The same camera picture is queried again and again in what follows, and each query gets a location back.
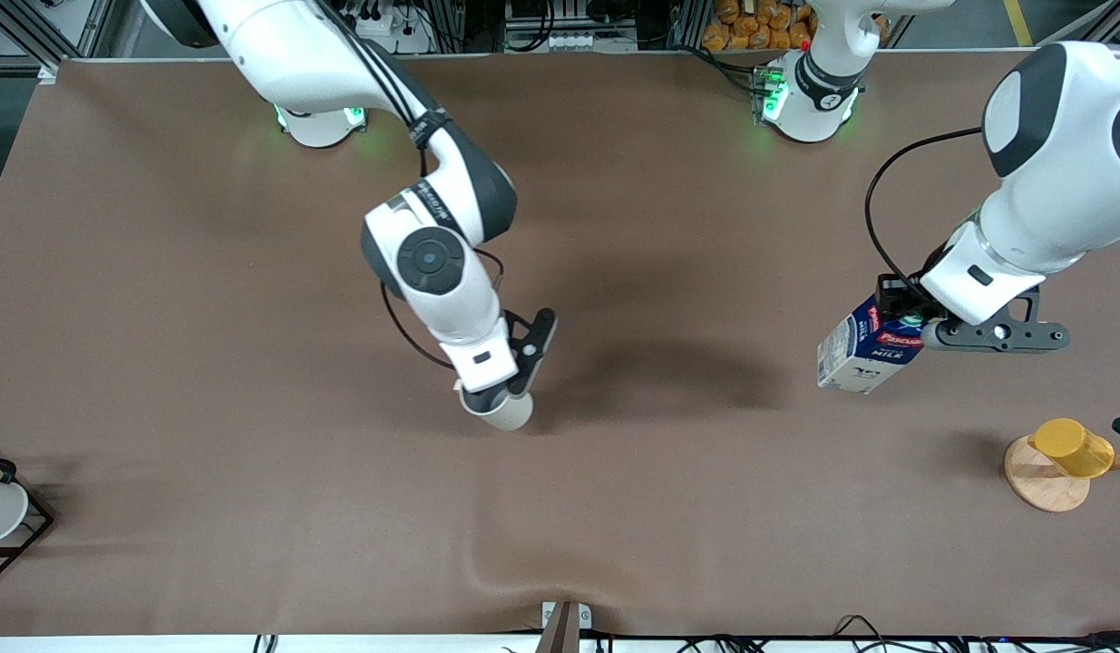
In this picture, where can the white power strip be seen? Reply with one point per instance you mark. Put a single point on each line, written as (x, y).
(383, 27)

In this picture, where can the round wooden mug stand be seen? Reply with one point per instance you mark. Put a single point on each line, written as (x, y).
(1040, 488)

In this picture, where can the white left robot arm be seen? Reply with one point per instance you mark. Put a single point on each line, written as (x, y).
(1058, 154)

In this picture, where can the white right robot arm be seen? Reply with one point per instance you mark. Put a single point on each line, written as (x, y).
(433, 263)

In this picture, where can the white socket bar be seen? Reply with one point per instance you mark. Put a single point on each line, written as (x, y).
(578, 41)

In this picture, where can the metal table edge bracket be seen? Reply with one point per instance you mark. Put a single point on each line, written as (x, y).
(566, 621)

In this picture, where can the blue milk carton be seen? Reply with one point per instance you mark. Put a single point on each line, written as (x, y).
(863, 363)

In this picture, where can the pile of orange buns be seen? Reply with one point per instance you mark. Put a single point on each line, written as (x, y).
(759, 27)

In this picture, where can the aluminium frame post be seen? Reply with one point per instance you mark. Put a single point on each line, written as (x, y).
(61, 32)
(1108, 23)

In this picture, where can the yellow plastic cup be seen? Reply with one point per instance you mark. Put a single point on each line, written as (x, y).
(1072, 449)

